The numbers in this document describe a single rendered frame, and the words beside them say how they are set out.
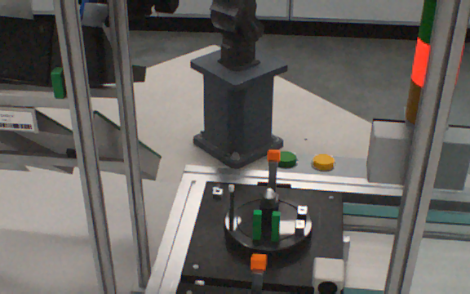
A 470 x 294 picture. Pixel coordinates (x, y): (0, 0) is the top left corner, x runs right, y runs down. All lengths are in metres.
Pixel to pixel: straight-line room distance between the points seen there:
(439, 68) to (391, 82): 3.00
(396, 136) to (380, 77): 2.97
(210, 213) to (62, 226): 0.32
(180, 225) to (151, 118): 0.53
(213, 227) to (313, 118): 0.59
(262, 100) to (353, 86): 2.29
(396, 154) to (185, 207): 0.45
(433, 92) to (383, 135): 0.10
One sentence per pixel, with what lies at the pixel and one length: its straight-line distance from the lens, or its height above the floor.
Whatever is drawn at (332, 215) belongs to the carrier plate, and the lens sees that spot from 1.12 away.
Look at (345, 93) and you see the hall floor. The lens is 3.57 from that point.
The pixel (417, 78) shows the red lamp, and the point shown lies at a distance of 0.79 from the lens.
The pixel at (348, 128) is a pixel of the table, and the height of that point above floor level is 0.86.
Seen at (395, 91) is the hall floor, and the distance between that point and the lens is 3.65.
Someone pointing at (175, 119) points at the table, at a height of 0.86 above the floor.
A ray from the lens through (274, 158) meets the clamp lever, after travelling 1.08.
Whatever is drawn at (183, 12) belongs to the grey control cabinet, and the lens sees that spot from 4.18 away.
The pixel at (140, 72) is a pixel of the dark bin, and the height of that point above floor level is 1.21.
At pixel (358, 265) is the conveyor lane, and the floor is 0.92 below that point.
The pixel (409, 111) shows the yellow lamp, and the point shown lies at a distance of 0.81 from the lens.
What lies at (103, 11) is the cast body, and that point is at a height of 1.30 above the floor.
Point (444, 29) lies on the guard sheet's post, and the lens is 0.73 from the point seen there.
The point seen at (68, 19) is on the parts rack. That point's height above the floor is 1.40.
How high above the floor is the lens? 1.66
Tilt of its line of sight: 36 degrees down
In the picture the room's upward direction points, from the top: straight up
